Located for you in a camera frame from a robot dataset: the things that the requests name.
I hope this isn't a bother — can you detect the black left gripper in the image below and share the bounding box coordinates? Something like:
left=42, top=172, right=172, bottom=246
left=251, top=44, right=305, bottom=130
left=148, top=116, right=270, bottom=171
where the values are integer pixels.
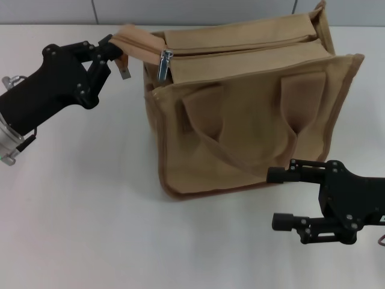
left=0, top=34, right=127, bottom=135

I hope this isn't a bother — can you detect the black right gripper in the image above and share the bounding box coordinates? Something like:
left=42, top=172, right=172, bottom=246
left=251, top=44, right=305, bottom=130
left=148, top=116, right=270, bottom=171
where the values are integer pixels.
left=266, top=158, right=385, bottom=246

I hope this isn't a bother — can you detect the silver metal zipper pull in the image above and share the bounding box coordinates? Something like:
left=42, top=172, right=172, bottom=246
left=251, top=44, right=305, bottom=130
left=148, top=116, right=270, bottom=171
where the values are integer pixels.
left=156, top=49, right=176, bottom=83

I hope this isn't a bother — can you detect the khaki canvas food bag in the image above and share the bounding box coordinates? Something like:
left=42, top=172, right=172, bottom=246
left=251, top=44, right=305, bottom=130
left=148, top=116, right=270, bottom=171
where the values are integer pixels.
left=115, top=0, right=365, bottom=201

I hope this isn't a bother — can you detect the small metal zipper end tag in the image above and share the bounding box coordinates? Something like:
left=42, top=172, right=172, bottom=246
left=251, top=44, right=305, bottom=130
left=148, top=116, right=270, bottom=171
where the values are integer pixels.
left=119, top=57, right=133, bottom=81

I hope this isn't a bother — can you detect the silver round connector plug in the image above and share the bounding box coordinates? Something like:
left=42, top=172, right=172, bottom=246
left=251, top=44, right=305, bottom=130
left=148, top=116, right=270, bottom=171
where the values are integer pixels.
left=1, top=74, right=28, bottom=90

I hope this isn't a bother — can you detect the thin black left gripper cable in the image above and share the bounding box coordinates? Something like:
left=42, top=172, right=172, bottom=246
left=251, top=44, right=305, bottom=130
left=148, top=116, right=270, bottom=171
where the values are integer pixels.
left=15, top=128, right=39, bottom=153

